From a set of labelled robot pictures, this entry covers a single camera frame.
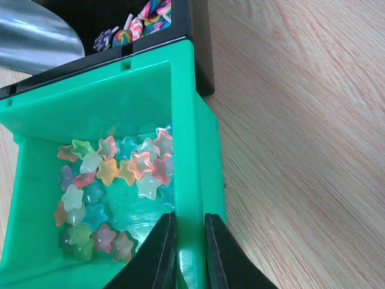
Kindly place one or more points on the black bin of lollipops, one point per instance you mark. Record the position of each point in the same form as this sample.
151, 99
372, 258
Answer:
190, 20

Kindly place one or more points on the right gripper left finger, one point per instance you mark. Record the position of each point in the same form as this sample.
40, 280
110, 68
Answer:
154, 264

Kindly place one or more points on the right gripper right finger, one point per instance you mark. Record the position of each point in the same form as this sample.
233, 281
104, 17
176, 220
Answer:
227, 264

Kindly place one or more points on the metal candy scoop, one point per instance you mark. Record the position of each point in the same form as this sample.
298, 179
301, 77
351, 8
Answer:
34, 39

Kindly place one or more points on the green bin of gummies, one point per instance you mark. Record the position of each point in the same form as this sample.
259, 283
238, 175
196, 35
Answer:
102, 156

